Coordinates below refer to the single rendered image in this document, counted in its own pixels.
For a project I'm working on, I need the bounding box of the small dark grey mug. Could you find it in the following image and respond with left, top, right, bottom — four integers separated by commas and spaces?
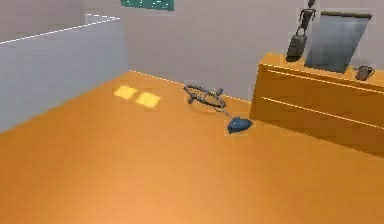
354, 65, 376, 82

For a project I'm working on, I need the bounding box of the dark grey figure statue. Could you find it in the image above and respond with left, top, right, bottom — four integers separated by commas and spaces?
285, 0, 318, 63

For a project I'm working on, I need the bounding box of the grey television set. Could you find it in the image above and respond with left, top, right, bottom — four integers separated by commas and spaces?
303, 10, 373, 74

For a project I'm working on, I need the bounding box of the green framed wall picture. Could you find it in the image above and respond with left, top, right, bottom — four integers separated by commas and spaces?
120, 0, 176, 12

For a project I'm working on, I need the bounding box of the orange wooden chest of drawers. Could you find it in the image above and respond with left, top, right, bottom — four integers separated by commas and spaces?
249, 52, 384, 159

